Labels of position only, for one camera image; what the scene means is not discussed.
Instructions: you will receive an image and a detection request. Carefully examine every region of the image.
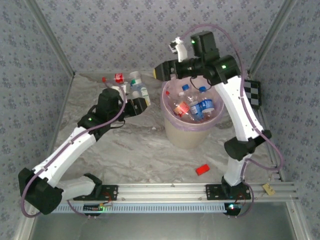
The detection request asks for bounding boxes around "green-cap green-label clear bottle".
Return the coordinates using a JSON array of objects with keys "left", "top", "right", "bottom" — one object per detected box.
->
[{"left": 130, "top": 78, "right": 152, "bottom": 107}]

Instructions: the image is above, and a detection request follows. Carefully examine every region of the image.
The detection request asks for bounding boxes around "bin with pink liner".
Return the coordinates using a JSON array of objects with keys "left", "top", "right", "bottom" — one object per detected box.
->
[{"left": 159, "top": 76, "right": 226, "bottom": 132}]

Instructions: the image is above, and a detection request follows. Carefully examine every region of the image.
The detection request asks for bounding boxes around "peach-label Coca-Cola plastic bottle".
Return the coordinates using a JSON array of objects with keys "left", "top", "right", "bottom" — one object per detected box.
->
[{"left": 164, "top": 90, "right": 191, "bottom": 118}]

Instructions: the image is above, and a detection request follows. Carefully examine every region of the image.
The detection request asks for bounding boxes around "blue-label Pepsi plastic bottle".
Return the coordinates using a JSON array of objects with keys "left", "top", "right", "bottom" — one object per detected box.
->
[
  {"left": 181, "top": 84, "right": 204, "bottom": 121},
  {"left": 198, "top": 86, "right": 216, "bottom": 114}
]

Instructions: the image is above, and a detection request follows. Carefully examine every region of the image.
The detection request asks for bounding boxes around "beige plastic waste bin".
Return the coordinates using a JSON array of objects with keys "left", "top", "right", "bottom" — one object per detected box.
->
[{"left": 163, "top": 117, "right": 213, "bottom": 150}]

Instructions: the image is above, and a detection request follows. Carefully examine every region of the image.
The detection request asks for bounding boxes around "red-label Coca-Cola plastic bottle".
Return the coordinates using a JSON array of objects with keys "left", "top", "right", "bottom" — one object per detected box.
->
[{"left": 101, "top": 72, "right": 131, "bottom": 85}]

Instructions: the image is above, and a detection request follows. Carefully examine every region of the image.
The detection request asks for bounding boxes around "black white checkerboard panel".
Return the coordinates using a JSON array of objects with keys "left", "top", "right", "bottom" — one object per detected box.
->
[{"left": 243, "top": 79, "right": 263, "bottom": 110}]

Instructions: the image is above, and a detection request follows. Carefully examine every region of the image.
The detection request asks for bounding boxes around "red plastic block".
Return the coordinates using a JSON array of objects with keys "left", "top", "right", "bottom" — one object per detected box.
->
[{"left": 195, "top": 163, "right": 211, "bottom": 177}]

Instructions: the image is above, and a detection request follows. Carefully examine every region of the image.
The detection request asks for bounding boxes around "small circuit board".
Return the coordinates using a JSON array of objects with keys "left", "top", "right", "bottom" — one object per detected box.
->
[
  {"left": 83, "top": 204, "right": 106, "bottom": 212},
  {"left": 224, "top": 202, "right": 242, "bottom": 216}
]

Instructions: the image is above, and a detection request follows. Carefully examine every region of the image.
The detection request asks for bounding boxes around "tan paper tag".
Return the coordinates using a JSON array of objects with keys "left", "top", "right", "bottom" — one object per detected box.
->
[{"left": 261, "top": 182, "right": 276, "bottom": 196}]

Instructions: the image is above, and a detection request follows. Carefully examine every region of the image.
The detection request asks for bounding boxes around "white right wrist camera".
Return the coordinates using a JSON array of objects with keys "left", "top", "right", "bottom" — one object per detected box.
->
[{"left": 169, "top": 36, "right": 188, "bottom": 63}]

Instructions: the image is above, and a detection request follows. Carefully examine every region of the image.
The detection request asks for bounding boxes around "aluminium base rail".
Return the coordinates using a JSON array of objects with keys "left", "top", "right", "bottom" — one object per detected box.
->
[{"left": 27, "top": 182, "right": 300, "bottom": 202}]

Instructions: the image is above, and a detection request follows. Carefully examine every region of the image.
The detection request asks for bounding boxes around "pale blue slotted cable duct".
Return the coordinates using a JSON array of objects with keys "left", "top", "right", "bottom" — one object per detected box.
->
[{"left": 51, "top": 202, "right": 226, "bottom": 214}]

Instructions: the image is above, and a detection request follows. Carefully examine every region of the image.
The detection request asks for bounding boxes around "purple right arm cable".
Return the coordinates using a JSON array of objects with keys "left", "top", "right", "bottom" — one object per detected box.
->
[{"left": 181, "top": 23, "right": 285, "bottom": 218}]

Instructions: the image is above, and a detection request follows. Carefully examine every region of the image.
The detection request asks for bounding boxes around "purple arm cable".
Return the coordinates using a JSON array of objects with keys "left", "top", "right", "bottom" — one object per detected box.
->
[
  {"left": 20, "top": 83, "right": 127, "bottom": 219},
  {"left": 181, "top": 23, "right": 285, "bottom": 218}
]

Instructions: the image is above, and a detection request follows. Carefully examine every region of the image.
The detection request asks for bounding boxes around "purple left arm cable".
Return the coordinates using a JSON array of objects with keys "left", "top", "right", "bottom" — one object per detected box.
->
[{"left": 20, "top": 83, "right": 127, "bottom": 219}]

